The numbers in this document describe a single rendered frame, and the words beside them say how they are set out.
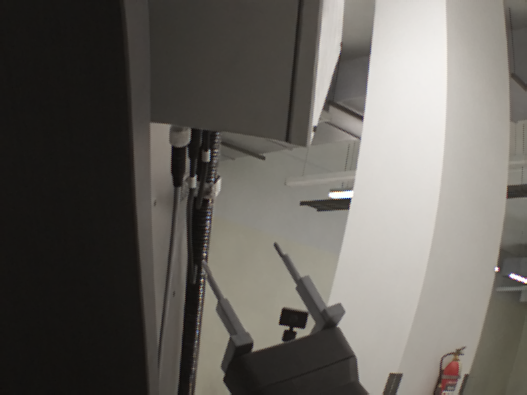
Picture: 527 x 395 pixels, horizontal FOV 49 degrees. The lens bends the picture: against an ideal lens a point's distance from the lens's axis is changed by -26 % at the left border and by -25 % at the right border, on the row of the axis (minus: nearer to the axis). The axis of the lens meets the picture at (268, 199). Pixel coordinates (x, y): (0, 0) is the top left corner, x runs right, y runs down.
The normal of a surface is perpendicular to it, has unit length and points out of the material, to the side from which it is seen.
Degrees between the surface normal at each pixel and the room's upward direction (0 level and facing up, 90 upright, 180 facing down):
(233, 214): 90
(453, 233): 90
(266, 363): 60
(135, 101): 90
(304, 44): 137
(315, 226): 90
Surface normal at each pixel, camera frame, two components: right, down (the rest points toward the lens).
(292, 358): 0.19, -0.63
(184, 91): -0.22, 0.56
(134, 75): 0.97, 0.18
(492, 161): 0.55, -0.04
